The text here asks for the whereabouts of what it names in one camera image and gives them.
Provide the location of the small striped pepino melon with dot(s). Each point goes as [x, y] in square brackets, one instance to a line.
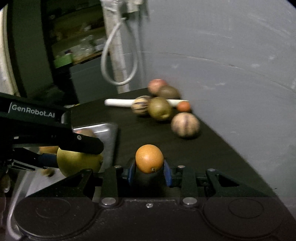
[140, 105]

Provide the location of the brown oval mango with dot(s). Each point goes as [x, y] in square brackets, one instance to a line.
[86, 132]

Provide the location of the large striped pepino melon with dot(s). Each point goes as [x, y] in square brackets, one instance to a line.
[185, 125]

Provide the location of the red apple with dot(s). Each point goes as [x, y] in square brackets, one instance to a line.
[155, 84]

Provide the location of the white plastic tube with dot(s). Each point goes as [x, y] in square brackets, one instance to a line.
[126, 103]

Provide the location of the brown kiwi at back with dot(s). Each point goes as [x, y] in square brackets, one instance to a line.
[168, 92]

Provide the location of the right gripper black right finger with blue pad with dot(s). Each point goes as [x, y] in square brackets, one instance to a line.
[183, 178]

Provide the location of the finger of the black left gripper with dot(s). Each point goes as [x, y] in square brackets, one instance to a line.
[80, 143]

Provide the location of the green brown pear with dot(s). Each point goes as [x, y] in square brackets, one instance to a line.
[159, 108]

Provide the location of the yellow lemon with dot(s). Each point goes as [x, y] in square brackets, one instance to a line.
[70, 162]

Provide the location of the small orange red tangerine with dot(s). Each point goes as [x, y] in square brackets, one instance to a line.
[184, 106]

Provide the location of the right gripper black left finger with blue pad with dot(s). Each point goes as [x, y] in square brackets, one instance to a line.
[116, 183]

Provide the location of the brown round fruit with sticker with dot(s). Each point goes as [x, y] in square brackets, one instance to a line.
[48, 150]

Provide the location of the green box on shelf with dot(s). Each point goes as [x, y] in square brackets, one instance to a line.
[63, 60]

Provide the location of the small brown kiwi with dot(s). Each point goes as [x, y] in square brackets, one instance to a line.
[49, 172]

